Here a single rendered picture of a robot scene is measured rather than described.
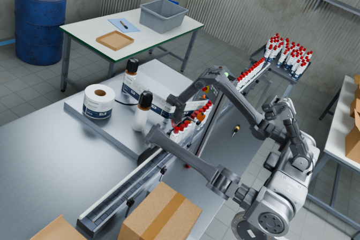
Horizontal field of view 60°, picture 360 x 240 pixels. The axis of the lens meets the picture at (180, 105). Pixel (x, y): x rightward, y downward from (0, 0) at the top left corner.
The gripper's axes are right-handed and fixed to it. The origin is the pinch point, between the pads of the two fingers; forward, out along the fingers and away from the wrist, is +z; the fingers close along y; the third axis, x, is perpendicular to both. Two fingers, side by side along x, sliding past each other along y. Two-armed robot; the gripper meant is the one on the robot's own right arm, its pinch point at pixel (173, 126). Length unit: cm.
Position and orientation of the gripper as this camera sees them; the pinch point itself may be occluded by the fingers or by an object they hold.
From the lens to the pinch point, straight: 205.2
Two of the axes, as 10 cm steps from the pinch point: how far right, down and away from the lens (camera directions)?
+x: 8.1, 5.1, -2.8
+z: -3.0, 7.8, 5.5
